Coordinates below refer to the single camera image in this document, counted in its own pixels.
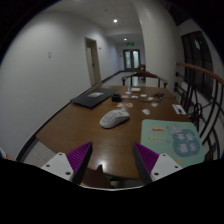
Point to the dark small device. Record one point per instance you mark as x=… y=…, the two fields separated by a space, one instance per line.
x=159 y=95

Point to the small black box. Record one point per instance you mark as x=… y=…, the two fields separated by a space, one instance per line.
x=116 y=98

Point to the white paper piece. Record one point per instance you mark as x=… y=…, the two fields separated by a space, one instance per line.
x=146 y=111

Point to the white computer mouse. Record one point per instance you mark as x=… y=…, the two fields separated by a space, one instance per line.
x=114 y=118

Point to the side doorway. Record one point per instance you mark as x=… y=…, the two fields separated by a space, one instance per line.
x=93 y=61

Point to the green exit sign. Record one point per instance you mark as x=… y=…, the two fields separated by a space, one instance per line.
x=130 y=44

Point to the white card near railing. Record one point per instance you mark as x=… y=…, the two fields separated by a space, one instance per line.
x=178 y=109

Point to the black closed laptop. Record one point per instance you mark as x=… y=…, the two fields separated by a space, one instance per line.
x=94 y=97

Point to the double glass door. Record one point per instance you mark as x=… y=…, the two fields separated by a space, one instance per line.
x=131 y=59

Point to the light green mouse pad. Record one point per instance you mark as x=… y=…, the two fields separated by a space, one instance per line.
x=179 y=140

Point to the wooden armchair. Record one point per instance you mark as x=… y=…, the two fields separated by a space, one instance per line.
x=145 y=74

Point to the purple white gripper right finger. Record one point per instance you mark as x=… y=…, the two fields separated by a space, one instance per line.
x=152 y=166

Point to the curved wooden stair railing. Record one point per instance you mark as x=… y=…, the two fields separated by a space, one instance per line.
x=201 y=94

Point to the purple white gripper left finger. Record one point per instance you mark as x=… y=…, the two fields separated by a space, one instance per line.
x=70 y=166

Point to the round sticker on table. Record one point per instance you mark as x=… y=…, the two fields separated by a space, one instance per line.
x=130 y=105

